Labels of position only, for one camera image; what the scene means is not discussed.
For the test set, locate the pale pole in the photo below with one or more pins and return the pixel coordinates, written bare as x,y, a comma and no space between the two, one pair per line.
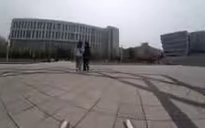
7,51

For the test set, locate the low dark building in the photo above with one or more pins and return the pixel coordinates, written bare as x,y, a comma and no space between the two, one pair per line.
143,52

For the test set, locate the person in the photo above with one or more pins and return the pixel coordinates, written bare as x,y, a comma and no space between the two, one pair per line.
86,55
78,55

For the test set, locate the grey paved plaza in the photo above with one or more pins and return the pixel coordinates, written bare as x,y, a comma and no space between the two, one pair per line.
90,96

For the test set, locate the robot's own part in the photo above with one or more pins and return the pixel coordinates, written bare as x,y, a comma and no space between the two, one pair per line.
128,123
64,124

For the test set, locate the large curved grey building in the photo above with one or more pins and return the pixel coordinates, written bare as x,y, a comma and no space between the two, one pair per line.
56,33

